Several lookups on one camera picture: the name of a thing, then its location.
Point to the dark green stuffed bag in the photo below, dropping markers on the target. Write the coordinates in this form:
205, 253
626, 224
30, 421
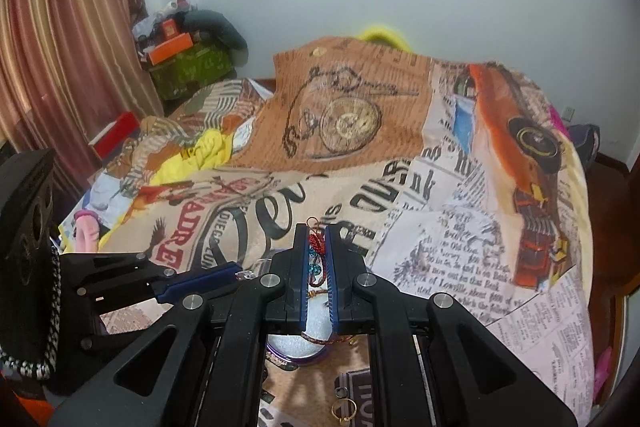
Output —
217, 25

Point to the yellow cloth on bed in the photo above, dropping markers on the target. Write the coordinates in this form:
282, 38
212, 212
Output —
211, 150

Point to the pink plush toy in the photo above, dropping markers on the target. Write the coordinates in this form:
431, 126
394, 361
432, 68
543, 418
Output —
87, 232

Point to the pink slipper on floor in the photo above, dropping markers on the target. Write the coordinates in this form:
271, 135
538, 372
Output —
602, 371

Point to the newspaper print bed blanket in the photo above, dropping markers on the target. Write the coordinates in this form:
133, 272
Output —
443, 176

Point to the green covered side table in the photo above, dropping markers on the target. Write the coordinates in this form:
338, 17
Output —
190, 70

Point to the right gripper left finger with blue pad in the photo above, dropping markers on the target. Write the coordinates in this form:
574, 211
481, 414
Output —
201, 363

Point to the orange box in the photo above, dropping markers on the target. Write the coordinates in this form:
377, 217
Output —
169, 48

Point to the red and white box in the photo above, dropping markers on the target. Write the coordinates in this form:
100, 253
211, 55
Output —
110, 140

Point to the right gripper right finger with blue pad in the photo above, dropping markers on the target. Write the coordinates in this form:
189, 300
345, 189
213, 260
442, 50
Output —
432, 363

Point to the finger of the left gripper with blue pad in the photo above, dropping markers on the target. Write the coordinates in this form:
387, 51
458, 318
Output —
94, 270
168, 292

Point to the white wall socket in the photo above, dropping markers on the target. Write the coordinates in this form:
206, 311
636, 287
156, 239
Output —
568, 113

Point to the striped red gold curtain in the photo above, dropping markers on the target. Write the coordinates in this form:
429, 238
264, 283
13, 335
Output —
69, 68

